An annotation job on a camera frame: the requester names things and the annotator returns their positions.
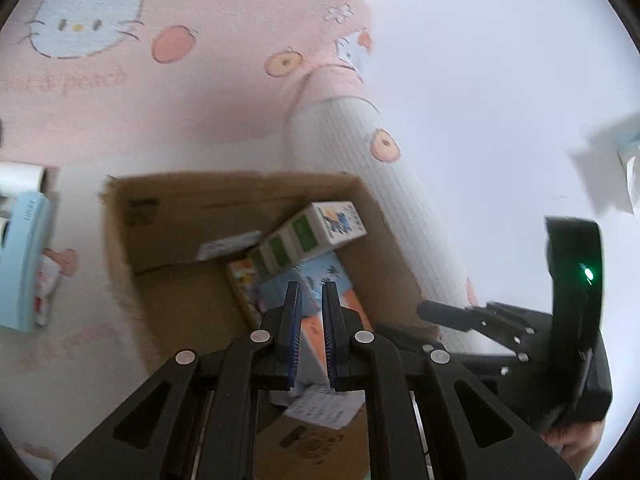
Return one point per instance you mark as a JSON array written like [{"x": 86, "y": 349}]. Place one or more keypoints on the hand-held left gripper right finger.
[{"x": 329, "y": 335}]

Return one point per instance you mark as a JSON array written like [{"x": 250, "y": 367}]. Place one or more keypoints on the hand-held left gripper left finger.
[{"x": 295, "y": 335}]

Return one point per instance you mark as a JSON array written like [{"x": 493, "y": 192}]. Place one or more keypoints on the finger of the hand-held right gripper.
[
  {"x": 405, "y": 336},
  {"x": 442, "y": 314}
]

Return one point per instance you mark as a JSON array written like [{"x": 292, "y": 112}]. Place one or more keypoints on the blue and orange cartoon box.
[{"x": 315, "y": 271}]

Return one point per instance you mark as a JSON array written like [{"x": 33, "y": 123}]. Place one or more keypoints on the brown cardboard box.
[{"x": 175, "y": 300}]

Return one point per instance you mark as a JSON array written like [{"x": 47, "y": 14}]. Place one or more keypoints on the person's right hand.
[{"x": 575, "y": 442}]

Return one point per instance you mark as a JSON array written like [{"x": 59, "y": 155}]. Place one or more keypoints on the white printed receipt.
[{"x": 320, "y": 407}]

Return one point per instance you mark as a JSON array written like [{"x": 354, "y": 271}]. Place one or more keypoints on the green and white box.
[{"x": 300, "y": 232}]

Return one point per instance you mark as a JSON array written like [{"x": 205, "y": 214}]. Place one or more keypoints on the white paper slip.
[{"x": 225, "y": 245}]

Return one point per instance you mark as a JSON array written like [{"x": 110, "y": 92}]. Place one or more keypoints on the white knitted blanket roll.
[{"x": 350, "y": 160}]

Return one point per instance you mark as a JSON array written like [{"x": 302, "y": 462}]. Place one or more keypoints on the pink cartoon printed blanket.
[{"x": 200, "y": 85}]

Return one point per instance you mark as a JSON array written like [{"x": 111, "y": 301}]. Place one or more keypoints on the light blue flat box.
[{"x": 25, "y": 260}]

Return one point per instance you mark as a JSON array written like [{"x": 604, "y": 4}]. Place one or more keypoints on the pile of white paper rolls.
[{"x": 20, "y": 177}]

